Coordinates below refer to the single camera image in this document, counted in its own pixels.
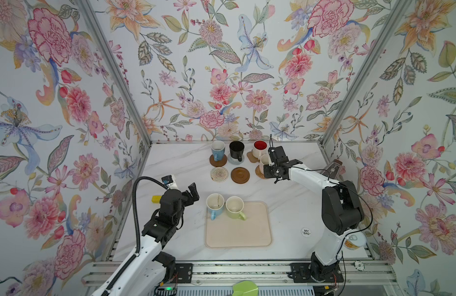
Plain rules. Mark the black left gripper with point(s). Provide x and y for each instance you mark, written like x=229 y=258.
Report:
x=194 y=193

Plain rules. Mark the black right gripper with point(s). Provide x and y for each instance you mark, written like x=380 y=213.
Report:
x=267 y=174

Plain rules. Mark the blue mug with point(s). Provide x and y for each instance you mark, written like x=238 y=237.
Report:
x=218 y=150
x=215 y=204

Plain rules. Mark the cream mug pink handle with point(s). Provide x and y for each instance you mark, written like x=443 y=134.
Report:
x=265 y=160

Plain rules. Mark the multicolour stitched round coaster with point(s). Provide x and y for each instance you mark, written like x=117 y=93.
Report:
x=219 y=174

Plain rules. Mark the round wooden coaster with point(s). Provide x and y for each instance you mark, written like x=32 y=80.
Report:
x=219 y=163

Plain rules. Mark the round woven rattan coaster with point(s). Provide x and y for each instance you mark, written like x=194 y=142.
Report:
x=259 y=173

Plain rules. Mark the red and white mug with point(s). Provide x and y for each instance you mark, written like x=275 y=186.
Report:
x=259 y=149

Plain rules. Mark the flower-shaped cork coaster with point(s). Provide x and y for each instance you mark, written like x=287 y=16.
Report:
x=252 y=158

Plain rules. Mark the cream mug green handle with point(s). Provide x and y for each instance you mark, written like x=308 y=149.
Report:
x=235 y=207

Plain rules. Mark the ridged brown wooden coaster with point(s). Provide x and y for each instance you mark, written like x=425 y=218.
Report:
x=240 y=175

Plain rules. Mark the black mug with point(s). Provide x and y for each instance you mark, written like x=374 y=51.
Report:
x=236 y=149

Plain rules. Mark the grey-blue woven round coaster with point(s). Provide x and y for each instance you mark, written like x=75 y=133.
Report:
x=236 y=161

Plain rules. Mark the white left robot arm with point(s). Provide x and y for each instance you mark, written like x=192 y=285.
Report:
x=148 y=267

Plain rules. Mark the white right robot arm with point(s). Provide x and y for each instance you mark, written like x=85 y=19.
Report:
x=341 y=210

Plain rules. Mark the small yellow block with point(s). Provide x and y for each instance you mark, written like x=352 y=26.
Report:
x=156 y=199

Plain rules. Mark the brown wooden metronome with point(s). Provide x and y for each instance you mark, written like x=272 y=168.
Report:
x=332 y=170

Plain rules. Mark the round white sticker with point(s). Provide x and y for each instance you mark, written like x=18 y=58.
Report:
x=306 y=232

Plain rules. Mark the beige rubber tray mat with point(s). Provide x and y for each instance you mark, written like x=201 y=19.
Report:
x=226 y=233

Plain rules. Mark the yellow white floral cup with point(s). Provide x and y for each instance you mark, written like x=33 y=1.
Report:
x=355 y=241

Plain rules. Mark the green round object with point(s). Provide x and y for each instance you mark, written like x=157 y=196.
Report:
x=245 y=288

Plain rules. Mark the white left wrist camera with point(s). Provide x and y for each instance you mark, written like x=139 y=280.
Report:
x=170 y=182

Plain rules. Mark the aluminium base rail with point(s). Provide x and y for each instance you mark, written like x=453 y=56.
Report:
x=273 y=277

